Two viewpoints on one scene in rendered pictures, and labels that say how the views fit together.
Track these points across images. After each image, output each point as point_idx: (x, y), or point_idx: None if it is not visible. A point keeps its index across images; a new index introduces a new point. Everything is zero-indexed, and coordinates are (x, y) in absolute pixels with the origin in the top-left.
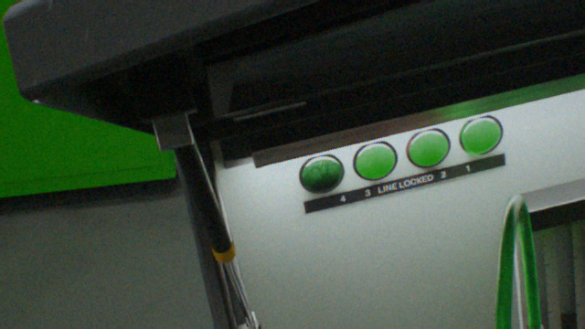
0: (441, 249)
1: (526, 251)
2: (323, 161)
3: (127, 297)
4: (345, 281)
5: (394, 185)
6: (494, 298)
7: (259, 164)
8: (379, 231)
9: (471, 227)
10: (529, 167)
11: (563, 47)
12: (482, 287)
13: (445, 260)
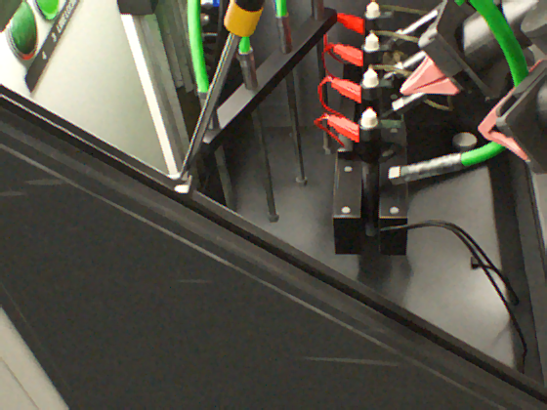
0: (105, 77)
1: (198, 2)
2: (21, 6)
3: None
4: None
5: (63, 18)
6: (140, 108)
7: (3, 24)
8: (74, 82)
9: (109, 40)
10: None
11: None
12: (132, 102)
13: (111, 87)
